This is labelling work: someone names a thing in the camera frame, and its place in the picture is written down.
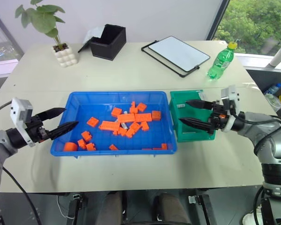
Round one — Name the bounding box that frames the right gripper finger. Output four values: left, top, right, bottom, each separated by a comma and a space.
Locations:
178, 117, 214, 135
185, 99, 213, 111

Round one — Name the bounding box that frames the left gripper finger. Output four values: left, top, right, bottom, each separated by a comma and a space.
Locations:
47, 120, 80, 141
36, 107, 67, 121

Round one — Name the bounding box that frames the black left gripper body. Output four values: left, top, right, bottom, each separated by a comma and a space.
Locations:
25, 113, 53, 144

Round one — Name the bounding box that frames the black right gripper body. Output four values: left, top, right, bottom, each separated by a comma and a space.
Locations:
207, 100, 229, 131

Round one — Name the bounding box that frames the green plastic box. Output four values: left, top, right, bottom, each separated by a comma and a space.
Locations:
170, 90, 217, 143

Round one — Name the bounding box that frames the black open box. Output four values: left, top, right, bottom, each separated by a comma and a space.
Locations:
89, 23, 127, 62

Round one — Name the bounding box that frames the orange square block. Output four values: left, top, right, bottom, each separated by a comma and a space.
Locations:
111, 107, 123, 118
136, 102, 148, 113
81, 130, 94, 143
86, 117, 100, 128

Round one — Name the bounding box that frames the blue plastic tray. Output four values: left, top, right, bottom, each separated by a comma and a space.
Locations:
50, 90, 179, 160

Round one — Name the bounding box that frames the orange L-shaped plastic part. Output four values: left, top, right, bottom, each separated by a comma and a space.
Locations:
152, 142, 168, 151

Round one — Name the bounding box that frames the orange long block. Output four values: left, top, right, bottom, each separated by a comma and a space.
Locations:
117, 112, 136, 124
98, 120, 121, 132
133, 112, 153, 123

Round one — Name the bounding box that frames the green bottle with yellow cap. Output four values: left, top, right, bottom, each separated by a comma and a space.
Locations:
206, 41, 238, 82

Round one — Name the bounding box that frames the white board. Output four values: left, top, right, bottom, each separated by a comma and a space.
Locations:
148, 35, 211, 73

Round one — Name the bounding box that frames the white bubble plant pot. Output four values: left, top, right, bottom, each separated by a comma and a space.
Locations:
52, 42, 79, 68

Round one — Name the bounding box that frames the clear bottle with blue cap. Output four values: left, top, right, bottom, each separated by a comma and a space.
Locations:
263, 82, 281, 111

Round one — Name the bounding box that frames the orange tall narrow block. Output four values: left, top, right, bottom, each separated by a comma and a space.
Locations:
129, 101, 139, 115

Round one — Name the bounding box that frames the white thermos bottle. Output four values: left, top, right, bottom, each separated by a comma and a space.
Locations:
269, 45, 281, 68

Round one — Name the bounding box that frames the dark rounded shape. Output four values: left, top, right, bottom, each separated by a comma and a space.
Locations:
154, 192, 191, 225

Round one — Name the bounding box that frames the green leafy plant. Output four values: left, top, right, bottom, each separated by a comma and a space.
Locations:
15, 0, 67, 46

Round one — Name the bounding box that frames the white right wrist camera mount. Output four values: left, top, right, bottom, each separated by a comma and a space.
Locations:
220, 84, 241, 132

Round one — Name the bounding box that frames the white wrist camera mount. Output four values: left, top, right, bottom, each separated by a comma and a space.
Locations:
220, 84, 241, 132
10, 97, 36, 148

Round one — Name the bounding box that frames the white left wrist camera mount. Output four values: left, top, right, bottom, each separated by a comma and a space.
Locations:
10, 97, 36, 148

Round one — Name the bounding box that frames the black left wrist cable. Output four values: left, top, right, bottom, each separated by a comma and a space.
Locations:
0, 100, 14, 119

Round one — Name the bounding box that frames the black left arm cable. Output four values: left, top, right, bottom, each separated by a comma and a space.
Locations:
1, 166, 42, 225

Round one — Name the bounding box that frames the black board frame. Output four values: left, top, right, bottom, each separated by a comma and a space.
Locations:
140, 40, 200, 79

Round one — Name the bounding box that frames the black table bracket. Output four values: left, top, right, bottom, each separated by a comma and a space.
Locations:
188, 194, 216, 225
67, 193, 89, 220

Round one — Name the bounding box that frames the thin white cable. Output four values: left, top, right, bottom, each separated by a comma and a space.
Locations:
56, 195, 75, 220

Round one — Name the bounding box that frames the black window frame post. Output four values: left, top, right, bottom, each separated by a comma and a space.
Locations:
206, 0, 231, 41

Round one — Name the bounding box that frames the grey window frame post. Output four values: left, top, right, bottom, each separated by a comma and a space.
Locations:
0, 5, 24, 57

